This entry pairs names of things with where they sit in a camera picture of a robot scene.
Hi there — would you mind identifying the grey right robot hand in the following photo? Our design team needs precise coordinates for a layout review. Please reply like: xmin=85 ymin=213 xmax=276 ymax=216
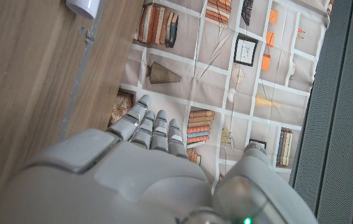
xmin=0 ymin=95 xmax=320 ymax=224

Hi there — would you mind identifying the white plastic pipe marker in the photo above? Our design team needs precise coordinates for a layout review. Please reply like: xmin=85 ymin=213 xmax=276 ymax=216
xmin=65 ymin=0 xmax=101 ymax=20

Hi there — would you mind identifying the grey tape outline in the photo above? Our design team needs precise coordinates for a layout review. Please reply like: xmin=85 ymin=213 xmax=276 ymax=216
xmin=58 ymin=0 xmax=106 ymax=141

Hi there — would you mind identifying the printed bookshelf backdrop cloth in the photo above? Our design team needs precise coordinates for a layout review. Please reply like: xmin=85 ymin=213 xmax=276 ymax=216
xmin=108 ymin=0 xmax=336 ymax=194

